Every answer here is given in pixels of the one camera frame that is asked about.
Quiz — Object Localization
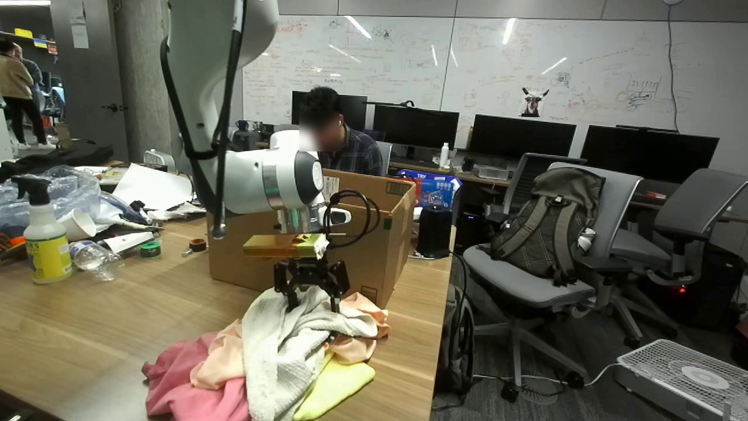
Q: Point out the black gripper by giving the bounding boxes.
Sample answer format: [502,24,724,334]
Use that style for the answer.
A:
[271,257,354,314]

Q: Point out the white cloth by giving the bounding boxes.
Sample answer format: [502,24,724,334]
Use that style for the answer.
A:
[239,284,382,421]

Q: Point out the peach printed shirt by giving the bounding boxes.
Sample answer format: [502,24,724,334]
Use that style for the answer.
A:
[189,291,392,394]

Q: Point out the brown cardboard box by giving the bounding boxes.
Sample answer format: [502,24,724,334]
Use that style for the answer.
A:
[205,166,418,310]

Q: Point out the yellow-green cloth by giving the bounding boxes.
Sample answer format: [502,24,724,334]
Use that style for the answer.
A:
[292,356,380,421]

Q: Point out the black bin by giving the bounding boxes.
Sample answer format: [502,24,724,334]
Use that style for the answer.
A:
[415,204,456,260]

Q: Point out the seated person in plaid shirt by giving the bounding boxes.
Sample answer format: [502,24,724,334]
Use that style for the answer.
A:
[299,84,388,179]

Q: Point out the pink cloth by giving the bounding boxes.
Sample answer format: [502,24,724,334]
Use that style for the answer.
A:
[140,331,253,421]

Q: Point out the blue snack package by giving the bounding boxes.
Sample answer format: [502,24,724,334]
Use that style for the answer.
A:
[398,166,464,213]

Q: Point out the small white desk bottle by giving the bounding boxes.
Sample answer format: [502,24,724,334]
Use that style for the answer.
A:
[436,140,456,174]

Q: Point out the white paper sheets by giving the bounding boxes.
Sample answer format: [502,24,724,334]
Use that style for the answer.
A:
[111,161,198,216]

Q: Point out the white folded paper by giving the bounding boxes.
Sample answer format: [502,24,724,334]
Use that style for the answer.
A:
[99,228,158,257]

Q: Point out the grey office chair with backpack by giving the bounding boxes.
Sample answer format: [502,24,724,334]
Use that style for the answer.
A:
[456,160,651,404]

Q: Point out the clear plastic bottle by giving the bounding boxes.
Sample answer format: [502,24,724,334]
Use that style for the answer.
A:
[69,239,126,284]

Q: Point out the olive grey backpack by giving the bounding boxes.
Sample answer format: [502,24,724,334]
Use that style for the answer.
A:
[489,163,609,289]

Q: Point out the clear plastic bag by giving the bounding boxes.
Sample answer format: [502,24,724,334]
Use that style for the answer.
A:
[0,163,107,239]

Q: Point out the spray bottle with yellow label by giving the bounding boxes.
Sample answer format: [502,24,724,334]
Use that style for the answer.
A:
[11,174,76,286]

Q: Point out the small animal figure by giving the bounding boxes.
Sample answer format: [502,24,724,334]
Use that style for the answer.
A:
[520,84,551,120]

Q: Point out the standing person in tan top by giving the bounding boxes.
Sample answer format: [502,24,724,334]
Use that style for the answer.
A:
[0,37,49,148]

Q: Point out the white flat floor device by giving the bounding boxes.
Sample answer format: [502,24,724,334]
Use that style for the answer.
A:
[612,336,748,421]

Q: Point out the dark mesh office chair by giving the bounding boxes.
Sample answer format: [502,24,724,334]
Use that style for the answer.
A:
[605,166,748,347]

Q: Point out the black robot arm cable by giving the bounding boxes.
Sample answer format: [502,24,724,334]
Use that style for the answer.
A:
[321,186,385,252]

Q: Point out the black cable loop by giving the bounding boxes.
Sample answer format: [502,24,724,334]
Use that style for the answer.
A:
[440,265,479,397]

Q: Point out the black wall cable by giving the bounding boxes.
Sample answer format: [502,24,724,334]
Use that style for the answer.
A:
[664,0,682,134]

